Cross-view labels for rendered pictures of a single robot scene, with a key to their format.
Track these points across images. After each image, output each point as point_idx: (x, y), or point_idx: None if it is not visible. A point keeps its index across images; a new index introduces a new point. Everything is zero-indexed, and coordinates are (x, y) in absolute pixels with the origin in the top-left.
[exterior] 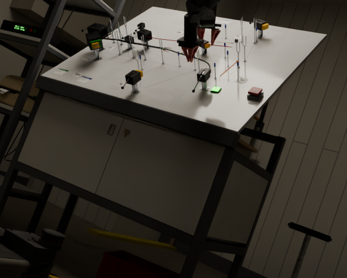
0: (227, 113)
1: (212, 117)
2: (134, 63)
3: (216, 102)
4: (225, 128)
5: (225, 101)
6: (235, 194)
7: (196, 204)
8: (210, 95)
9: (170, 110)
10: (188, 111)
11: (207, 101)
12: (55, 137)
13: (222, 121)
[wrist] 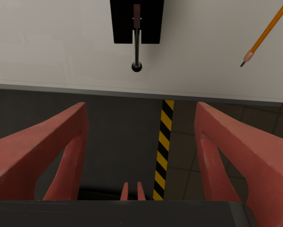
0: (259, 64)
1: (219, 83)
2: None
3: (217, 32)
4: (255, 100)
5: (249, 17)
6: None
7: None
8: (184, 1)
9: (98, 85)
10: (147, 79)
11: (184, 32)
12: None
13: (246, 87)
